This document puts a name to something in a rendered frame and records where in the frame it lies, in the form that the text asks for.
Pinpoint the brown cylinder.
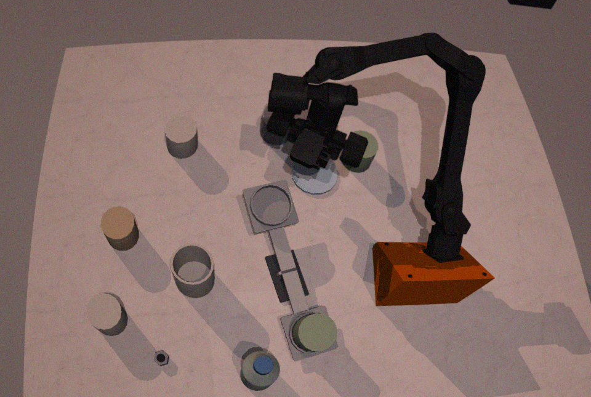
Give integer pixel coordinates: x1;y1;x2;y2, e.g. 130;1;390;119
101;206;139;251

